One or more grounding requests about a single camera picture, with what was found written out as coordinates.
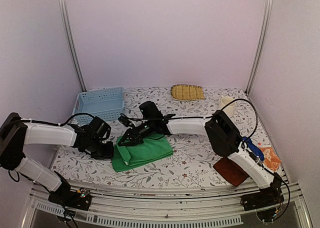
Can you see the aluminium frame post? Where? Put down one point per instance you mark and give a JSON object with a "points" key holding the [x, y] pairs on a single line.
{"points": [[71, 45], [260, 46]]}

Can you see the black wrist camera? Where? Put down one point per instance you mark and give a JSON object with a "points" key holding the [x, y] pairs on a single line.
{"points": [[149, 110], [99, 129]]}

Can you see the light blue plastic basket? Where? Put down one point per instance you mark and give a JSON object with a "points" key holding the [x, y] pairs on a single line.
{"points": [[106, 103]]}

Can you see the left aluminium frame post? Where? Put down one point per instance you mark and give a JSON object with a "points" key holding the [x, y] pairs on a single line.
{"points": [[71, 45]]}

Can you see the brown folded towel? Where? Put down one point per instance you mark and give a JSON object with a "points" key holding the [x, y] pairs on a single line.
{"points": [[230, 171]]}

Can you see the blue rolled towel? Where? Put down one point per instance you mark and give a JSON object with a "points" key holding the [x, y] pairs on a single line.
{"points": [[253, 148]]}

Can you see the right aluminium frame post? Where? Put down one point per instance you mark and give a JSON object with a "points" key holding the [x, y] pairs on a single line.
{"points": [[260, 46]]}

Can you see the cream cylindrical cup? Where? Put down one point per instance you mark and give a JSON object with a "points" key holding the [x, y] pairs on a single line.
{"points": [[227, 105]]}

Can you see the aluminium front rail base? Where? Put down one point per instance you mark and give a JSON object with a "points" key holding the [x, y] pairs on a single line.
{"points": [[201, 207]]}

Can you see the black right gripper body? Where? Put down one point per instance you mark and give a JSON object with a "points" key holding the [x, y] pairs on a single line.
{"points": [[143, 132]]}

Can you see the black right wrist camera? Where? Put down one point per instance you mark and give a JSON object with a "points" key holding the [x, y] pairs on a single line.
{"points": [[149, 110]]}

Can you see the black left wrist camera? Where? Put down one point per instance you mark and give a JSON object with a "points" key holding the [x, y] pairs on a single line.
{"points": [[99, 129]]}

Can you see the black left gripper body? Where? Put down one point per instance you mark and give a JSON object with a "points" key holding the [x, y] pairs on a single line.
{"points": [[95, 141]]}

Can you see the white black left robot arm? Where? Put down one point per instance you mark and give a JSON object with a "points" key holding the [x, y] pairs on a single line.
{"points": [[16, 133]]}

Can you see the orange patterned towel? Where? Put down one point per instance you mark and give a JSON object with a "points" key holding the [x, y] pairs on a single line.
{"points": [[271, 160]]}

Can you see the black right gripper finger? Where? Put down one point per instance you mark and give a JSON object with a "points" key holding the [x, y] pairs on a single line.
{"points": [[131, 143], [124, 137]]}

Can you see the green microfiber towel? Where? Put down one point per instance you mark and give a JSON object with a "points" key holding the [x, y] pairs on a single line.
{"points": [[129, 157]]}

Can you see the woven bamboo tray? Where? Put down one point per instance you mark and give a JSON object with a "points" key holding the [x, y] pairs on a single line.
{"points": [[187, 92]]}

